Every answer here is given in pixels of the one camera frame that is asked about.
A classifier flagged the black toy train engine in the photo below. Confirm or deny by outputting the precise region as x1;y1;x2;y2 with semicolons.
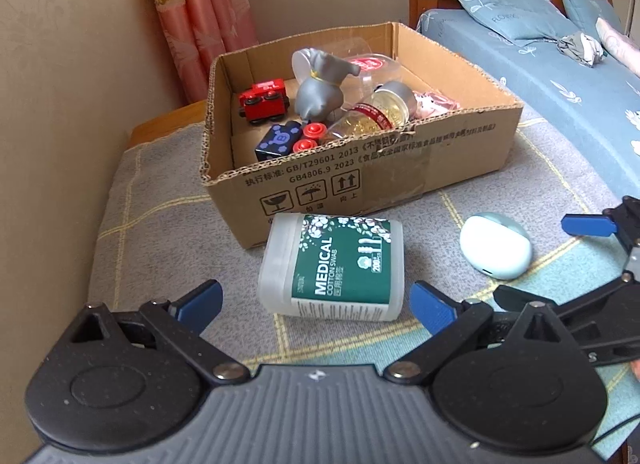
254;120;328;161

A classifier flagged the right hand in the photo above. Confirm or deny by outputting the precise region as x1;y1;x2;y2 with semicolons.
629;360;640;380

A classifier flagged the fish oil capsule bottle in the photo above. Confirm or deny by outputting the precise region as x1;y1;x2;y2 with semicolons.
319;81;416;144

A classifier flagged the white cotton swab container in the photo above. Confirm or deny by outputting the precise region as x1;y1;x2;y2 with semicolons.
257;213;405;322

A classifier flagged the pink curtain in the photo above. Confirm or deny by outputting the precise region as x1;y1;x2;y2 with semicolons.
154;0;258;102

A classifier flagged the blue pillow near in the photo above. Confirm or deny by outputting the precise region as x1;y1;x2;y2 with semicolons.
457;0;578;43

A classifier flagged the blue pillow far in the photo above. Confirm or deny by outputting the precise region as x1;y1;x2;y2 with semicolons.
562;0;624;40

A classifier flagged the red toy train car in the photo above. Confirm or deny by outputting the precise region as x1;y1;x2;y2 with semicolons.
239;78;290;126

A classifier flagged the mint green earbud case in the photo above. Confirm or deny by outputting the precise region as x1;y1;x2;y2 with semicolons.
459;213;533;281

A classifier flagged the grey green checked blanket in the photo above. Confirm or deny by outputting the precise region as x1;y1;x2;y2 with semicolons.
89;109;626;366

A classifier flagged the black cable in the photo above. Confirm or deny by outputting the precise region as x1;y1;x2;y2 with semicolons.
589;413;640;450

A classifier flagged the blue floral bedsheet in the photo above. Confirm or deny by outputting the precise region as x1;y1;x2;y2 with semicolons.
416;10;640;197

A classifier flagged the grey crumpled cloth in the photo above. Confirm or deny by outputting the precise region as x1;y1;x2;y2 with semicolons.
556;31;604;67

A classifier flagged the clear plastic jar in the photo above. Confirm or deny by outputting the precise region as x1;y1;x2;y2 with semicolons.
292;37;374;83

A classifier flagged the pink clear earbud case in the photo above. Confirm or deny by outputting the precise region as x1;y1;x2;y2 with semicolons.
412;92;460;119

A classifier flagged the pink white pillow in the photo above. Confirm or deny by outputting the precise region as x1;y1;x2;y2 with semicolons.
596;17;639;75

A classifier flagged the clear red-label tape dispenser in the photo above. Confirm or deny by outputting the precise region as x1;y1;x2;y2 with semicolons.
341;53;401;110

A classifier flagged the blue pillow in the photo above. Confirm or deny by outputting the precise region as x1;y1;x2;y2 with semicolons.
457;0;578;43
562;0;624;40

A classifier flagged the open cardboard box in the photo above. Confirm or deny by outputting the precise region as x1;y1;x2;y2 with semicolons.
199;20;525;251

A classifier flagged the grey cat figurine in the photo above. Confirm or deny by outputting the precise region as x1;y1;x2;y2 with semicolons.
295;49;360;124

